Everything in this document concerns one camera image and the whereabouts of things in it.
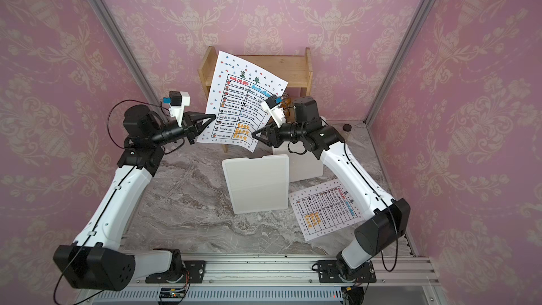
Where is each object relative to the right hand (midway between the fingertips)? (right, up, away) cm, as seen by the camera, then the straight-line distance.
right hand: (257, 132), depth 69 cm
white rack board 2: (+18, -15, +28) cm, 37 cm away
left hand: (-13, +4, -4) cm, 14 cm away
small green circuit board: (-29, -54, +3) cm, 62 cm away
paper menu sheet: (+27, -32, +21) cm, 47 cm away
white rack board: (-1, -19, +7) cm, 20 cm away
